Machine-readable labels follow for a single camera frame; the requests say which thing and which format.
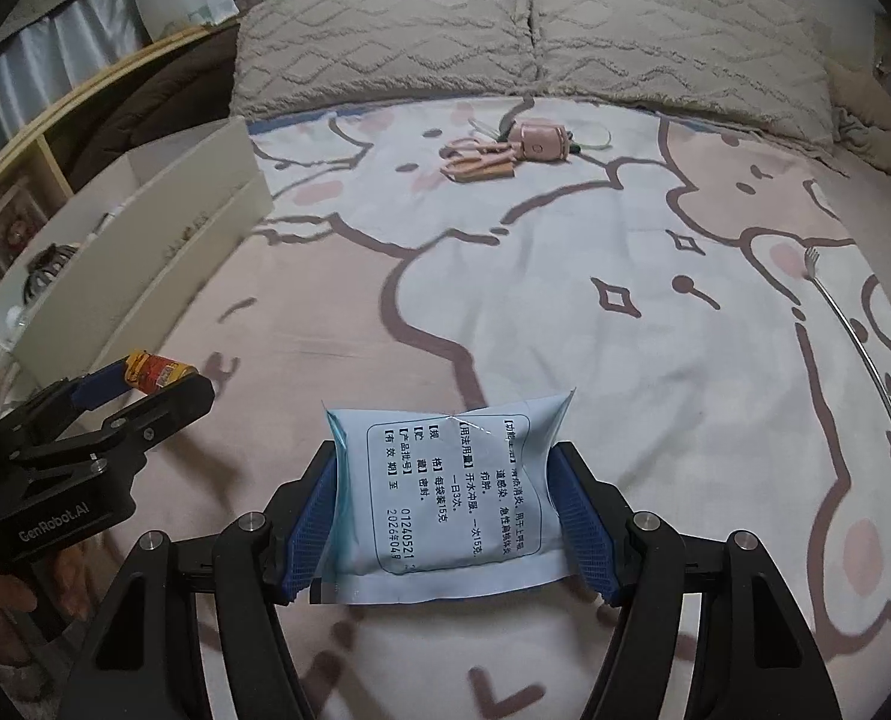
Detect beige cushion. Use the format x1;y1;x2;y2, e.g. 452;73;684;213
824;56;891;166

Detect pink scissors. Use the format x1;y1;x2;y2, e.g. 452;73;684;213
439;136;520;183

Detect brown folded duvet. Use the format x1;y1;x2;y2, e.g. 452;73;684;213
62;19;241;197

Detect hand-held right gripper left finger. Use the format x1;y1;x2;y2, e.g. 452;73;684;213
55;441;341;720

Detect wooden shelf unit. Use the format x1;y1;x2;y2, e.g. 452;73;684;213
0;22;237;302

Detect beige bed sheet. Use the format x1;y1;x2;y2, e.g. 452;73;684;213
827;142;891;257

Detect orange yellow tube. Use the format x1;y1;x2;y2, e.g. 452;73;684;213
121;349;203;395

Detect beige textured pillow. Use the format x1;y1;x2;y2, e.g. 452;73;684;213
231;0;541;122
524;0;841;159

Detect metal back scratcher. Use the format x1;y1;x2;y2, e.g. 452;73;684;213
801;244;891;505

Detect white cardboard box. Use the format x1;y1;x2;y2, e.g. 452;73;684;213
0;116;275;422

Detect grey curtain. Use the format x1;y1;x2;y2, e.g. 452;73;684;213
0;0;154;182

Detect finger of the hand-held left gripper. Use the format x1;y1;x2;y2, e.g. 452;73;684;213
0;360;131;460
10;371;216;482

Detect cartoon printed blanket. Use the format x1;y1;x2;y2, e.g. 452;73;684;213
0;94;891;720

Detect light blue medicine packet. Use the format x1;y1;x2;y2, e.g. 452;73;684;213
323;388;577;607

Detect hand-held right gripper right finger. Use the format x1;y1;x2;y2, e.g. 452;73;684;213
548;441;844;720

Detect pink earphone case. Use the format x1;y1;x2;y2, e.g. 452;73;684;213
506;120;572;164

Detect blue grey cloth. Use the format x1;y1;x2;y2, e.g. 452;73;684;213
835;111;891;167

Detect person's left hand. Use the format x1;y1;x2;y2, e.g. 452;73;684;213
0;562;43;662

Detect red plush in clear box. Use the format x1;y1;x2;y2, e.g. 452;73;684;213
0;187;49;272

